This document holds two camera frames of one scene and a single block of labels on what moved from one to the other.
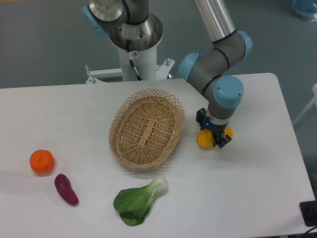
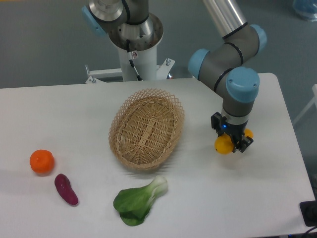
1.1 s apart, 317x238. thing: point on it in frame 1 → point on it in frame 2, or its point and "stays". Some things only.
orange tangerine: (42, 161) stays
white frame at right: (313, 100) stays
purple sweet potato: (63, 186) stays
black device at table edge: (308, 209) stays
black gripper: (217, 130) → (235, 131)
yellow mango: (204, 139) → (224, 144)
